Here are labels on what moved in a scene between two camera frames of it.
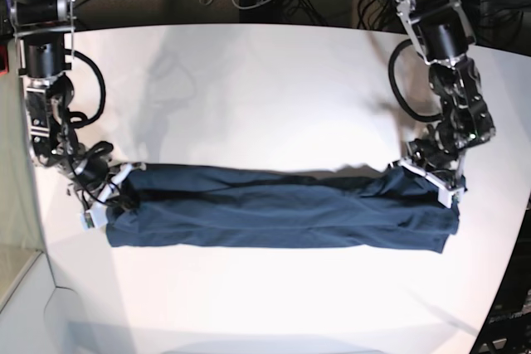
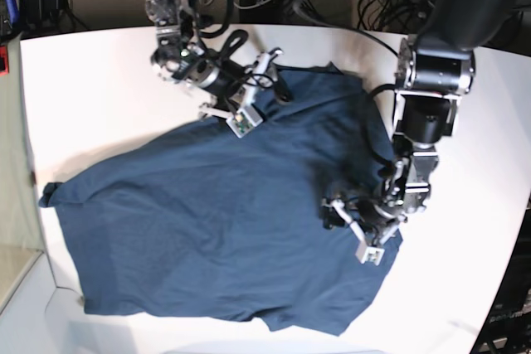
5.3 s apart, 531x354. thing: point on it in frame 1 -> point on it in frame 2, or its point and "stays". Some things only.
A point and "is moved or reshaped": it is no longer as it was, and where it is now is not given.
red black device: x=4 y=60 stays
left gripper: x=54 y=136 -> x=181 y=54
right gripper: x=465 y=118 -> x=404 y=190
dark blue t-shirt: x=240 y=206 is moved or reshaped
